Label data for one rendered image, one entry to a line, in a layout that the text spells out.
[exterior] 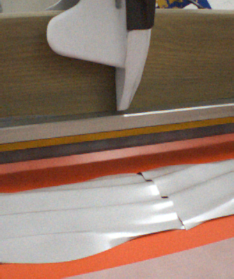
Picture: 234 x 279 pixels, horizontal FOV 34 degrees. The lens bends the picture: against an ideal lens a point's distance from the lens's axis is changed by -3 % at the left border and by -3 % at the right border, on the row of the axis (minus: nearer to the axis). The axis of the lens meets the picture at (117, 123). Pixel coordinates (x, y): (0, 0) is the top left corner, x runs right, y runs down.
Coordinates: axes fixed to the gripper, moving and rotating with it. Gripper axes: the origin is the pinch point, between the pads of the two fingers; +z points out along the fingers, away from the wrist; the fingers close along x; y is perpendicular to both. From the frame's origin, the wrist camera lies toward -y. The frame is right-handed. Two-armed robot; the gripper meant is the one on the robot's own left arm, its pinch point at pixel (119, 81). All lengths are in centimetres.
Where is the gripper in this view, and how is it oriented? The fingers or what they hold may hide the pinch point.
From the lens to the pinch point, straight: 27.4
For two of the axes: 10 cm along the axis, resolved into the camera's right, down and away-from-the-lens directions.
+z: 0.0, 9.4, 3.3
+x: 3.3, 3.1, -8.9
